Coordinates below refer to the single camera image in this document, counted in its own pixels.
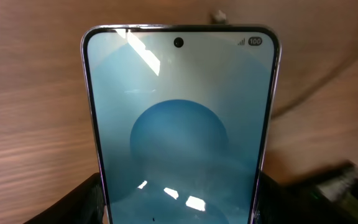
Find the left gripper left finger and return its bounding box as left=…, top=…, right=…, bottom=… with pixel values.
left=24, top=173, right=105, bottom=224

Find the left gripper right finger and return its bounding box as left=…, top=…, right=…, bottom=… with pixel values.
left=255, top=172, right=358, bottom=224

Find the Galaxy S25 smartphone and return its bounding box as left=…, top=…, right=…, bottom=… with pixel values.
left=81, top=24, right=281, bottom=223

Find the black USB-C charging cable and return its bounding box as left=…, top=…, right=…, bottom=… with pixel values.
left=209, top=9, right=358, bottom=121

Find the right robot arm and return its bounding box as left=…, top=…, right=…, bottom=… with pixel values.
left=285, top=161, right=358, bottom=224

